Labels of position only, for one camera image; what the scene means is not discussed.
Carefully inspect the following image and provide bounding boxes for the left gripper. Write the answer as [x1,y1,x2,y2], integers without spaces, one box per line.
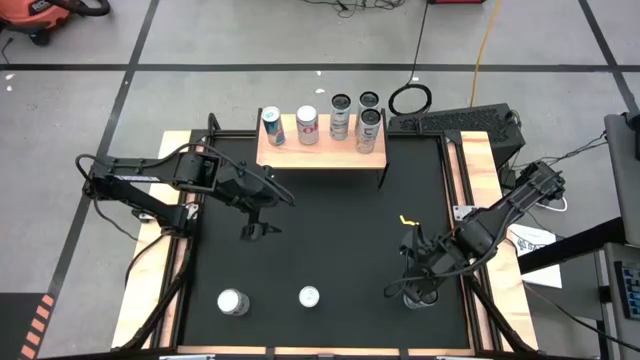
[199,153,297,243]

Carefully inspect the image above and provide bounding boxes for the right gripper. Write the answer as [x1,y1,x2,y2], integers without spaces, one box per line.
[399,229,472,299]

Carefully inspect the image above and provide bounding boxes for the grey can with dark top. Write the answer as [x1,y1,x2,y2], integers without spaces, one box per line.
[402,289,440,311]

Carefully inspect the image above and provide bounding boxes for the blue Red Bull can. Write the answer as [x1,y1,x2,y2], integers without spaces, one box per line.
[260,105,287,147]

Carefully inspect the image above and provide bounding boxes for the Diet Coke can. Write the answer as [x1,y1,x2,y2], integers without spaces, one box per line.
[295,104,320,146]

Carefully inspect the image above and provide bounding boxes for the slim Celsius can blue print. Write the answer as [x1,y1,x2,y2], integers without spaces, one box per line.
[328,93,352,141]

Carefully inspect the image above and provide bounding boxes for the slim silver can red text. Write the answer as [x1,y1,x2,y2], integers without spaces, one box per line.
[354,107,383,155]

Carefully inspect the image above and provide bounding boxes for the slim Celsius can orange print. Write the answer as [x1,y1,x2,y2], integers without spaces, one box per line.
[357,90,381,114]

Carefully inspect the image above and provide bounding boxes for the wooden shelf with black legs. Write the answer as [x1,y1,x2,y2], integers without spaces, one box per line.
[254,107,390,192]

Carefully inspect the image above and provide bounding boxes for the black table mat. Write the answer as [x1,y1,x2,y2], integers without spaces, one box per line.
[177,133,474,351]

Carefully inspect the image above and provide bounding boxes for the sugarfree Red Bull can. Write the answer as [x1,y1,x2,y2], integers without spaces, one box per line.
[298,285,322,309]

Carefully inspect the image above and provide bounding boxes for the white-topped silver can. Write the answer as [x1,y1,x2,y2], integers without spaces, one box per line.
[216,288,252,317]

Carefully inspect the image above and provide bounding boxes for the white paper sheet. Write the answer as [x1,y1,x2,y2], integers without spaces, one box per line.
[508,223,564,290]

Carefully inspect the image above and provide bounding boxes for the black metal bar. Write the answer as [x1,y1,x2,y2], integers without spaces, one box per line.
[517,217,626,275]

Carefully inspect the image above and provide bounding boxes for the black computer case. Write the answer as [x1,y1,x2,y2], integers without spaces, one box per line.
[387,102,527,169]

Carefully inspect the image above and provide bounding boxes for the grey control box with keypad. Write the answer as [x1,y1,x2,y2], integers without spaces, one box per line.
[594,242,640,346]

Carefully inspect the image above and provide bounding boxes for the black orange striped floor mat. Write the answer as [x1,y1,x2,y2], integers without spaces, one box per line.
[0,292,57,360]

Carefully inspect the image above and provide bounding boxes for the orange shop vacuum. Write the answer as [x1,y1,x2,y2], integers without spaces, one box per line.
[0,0,112,47]

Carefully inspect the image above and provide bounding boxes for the black cable sleeve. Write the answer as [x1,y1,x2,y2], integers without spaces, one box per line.
[457,259,539,354]
[119,234,199,351]

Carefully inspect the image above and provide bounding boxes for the black cable with coil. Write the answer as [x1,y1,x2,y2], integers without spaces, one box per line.
[388,0,433,118]

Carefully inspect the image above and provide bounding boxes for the tangled black cables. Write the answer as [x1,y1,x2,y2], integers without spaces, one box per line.
[299,0,406,19]

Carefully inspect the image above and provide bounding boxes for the yellow cable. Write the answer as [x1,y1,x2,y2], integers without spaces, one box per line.
[469,0,503,108]

